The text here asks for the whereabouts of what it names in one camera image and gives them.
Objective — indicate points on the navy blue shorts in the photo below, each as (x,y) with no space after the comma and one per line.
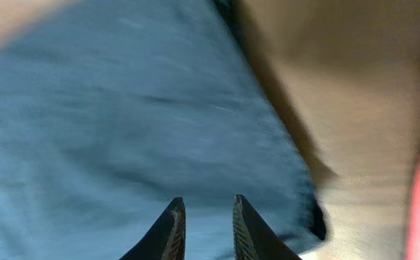
(110,109)

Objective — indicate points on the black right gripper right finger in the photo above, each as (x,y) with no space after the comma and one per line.
(253,239)

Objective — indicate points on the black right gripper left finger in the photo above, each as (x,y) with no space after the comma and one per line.
(166,238)

